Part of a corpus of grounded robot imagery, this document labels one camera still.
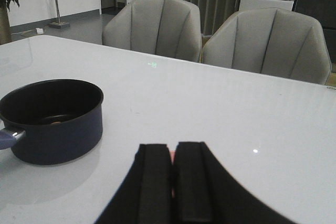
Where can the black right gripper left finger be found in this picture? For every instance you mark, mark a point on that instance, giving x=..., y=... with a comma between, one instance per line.
x=145, y=193

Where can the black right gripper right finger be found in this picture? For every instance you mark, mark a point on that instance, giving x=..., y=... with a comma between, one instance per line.
x=205, y=192

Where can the blue saucepan with handle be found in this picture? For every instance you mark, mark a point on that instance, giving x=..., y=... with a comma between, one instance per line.
x=52, y=122

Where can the right grey upholstered chair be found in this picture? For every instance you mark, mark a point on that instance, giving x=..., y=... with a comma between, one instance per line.
x=271, y=41

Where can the grey upholstered chair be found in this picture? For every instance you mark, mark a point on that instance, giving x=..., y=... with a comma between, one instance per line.
x=271, y=41
x=169, y=28

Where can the left grey upholstered chair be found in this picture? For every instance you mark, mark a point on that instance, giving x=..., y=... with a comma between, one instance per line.
x=169, y=28

